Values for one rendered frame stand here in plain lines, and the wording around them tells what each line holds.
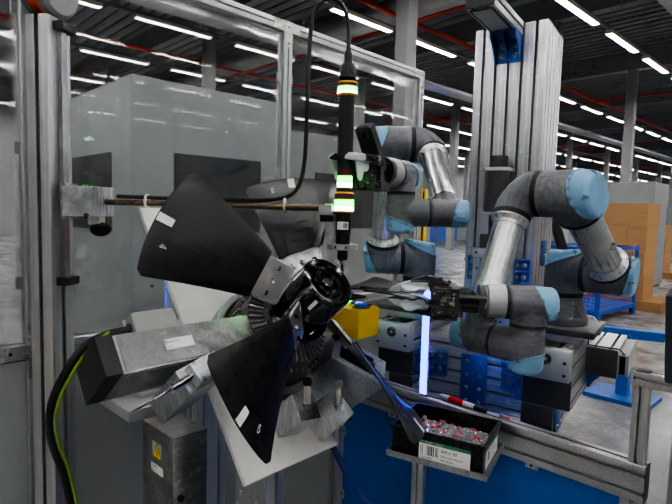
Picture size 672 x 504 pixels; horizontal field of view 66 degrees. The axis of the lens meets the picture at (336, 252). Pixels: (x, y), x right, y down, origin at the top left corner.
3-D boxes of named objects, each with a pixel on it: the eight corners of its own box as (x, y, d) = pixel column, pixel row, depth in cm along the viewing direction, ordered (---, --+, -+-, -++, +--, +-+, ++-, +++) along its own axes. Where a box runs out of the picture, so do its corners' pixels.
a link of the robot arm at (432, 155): (442, 153, 178) (467, 240, 140) (410, 152, 178) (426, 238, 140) (447, 121, 171) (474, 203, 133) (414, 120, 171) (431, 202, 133)
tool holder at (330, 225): (315, 249, 114) (316, 204, 113) (321, 247, 121) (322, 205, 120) (356, 251, 113) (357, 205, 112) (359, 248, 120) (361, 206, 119)
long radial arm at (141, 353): (223, 339, 118) (247, 313, 111) (236, 369, 115) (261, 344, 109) (92, 364, 97) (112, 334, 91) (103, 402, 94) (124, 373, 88)
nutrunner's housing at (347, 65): (332, 260, 115) (338, 48, 112) (335, 259, 119) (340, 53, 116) (349, 261, 115) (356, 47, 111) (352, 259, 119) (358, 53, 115)
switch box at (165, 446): (175, 491, 137) (175, 409, 136) (206, 515, 127) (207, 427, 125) (142, 504, 131) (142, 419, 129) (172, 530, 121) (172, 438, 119)
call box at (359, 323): (320, 334, 168) (321, 302, 167) (341, 330, 175) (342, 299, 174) (357, 344, 157) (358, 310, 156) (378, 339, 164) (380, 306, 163)
